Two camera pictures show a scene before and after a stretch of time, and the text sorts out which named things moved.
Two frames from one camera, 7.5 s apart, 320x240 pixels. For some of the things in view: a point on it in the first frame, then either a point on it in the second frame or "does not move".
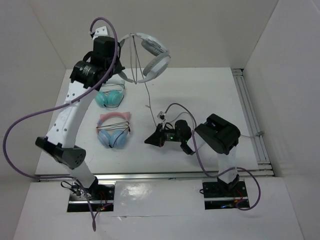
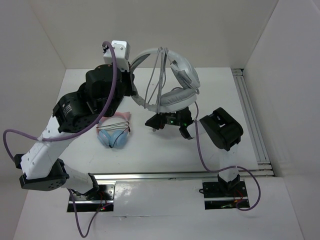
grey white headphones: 157,65 → 179,99
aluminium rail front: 195,175 does not move
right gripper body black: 170,135 → 170,118
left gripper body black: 118,67 → 126,89
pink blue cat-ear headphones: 113,129 does not move
